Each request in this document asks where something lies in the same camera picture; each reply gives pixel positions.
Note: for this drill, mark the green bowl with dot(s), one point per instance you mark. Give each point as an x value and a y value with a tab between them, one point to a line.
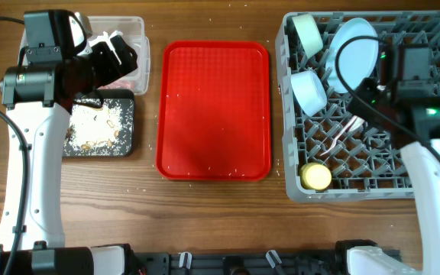
308	34

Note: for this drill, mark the light blue plate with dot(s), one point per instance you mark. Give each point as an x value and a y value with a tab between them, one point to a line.
357	60

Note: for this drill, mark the red serving tray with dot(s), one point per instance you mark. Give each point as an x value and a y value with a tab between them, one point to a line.
214	113

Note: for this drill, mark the white plastic fork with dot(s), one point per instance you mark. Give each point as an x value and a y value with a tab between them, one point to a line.
338	139

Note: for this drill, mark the food scraps and rice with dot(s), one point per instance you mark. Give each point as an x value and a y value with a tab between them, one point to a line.
94	128

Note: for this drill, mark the white plastic spoon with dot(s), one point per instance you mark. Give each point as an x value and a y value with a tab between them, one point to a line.
357	124

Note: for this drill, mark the black plastic tray bin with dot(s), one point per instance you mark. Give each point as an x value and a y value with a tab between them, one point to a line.
101	130

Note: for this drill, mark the yellow plastic cup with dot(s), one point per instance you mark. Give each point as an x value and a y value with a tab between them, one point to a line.
315	176

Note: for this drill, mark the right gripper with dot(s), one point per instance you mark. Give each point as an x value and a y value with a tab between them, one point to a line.
365	88

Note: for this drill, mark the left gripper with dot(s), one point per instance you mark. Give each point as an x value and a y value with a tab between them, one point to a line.
113	70

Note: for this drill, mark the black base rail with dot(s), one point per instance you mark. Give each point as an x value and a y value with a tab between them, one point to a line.
304	262

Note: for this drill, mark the light blue bowl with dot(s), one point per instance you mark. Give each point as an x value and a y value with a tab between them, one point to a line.
309	92

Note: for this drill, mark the grey dishwasher rack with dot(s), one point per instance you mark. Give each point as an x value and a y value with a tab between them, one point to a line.
364	165

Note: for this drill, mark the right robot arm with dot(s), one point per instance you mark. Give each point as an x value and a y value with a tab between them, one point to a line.
402	102

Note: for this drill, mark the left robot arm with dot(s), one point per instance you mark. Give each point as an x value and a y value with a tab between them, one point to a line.
60	64

